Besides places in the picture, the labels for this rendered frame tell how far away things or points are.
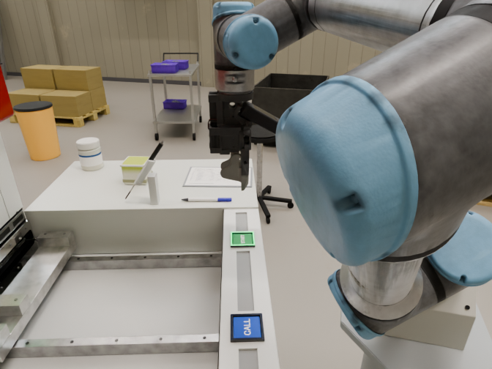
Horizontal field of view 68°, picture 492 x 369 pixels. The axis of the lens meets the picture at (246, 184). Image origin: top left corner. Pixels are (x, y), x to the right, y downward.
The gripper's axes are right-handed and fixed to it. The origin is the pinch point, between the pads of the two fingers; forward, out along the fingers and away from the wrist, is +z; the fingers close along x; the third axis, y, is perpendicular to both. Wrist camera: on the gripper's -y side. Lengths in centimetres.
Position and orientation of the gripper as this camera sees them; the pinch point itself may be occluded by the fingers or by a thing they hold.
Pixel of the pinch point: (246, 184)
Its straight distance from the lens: 78.8
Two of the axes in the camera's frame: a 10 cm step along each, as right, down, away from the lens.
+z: 0.0, 9.0, 4.4
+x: 0.4, 4.4, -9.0
